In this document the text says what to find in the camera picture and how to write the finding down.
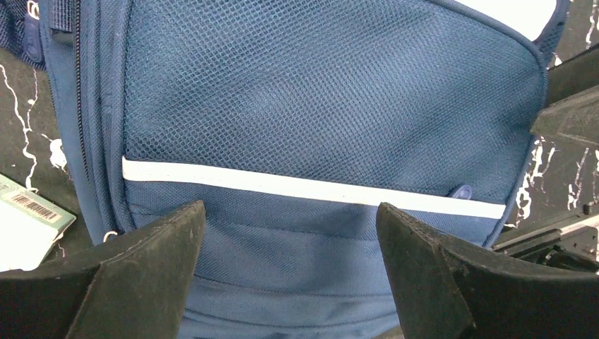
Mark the navy blue student backpack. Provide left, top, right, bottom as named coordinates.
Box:
left=1, top=1, right=569, bottom=338

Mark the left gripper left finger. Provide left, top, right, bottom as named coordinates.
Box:
left=1, top=201, right=206, bottom=338

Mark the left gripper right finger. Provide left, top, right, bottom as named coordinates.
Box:
left=376, top=203, right=598, bottom=338

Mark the white green card pack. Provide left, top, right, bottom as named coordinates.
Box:
left=1, top=175, right=76, bottom=272

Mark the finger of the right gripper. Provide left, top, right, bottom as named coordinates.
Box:
left=530, top=45, right=598, bottom=148

